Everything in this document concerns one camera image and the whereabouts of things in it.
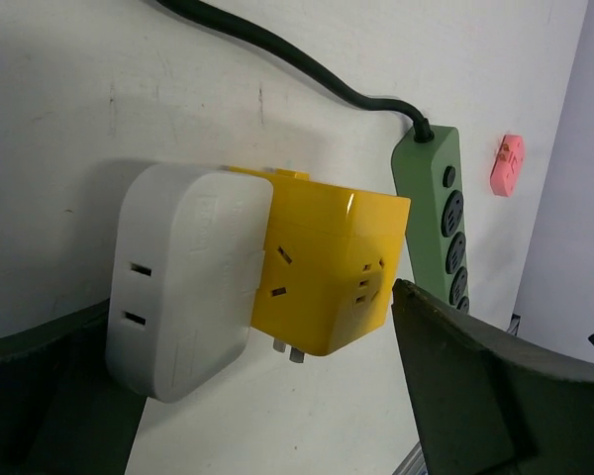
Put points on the yellow plug adapter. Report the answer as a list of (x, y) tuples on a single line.
[(331, 257)]

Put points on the pink plug adapter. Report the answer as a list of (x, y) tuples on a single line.
[(509, 161)]

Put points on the green power strip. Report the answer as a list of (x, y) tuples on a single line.
[(429, 174)]

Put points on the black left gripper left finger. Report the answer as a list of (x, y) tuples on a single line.
[(60, 410)]

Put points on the white plug adapter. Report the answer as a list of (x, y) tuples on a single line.
[(187, 265)]

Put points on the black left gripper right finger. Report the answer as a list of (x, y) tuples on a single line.
[(487, 402)]

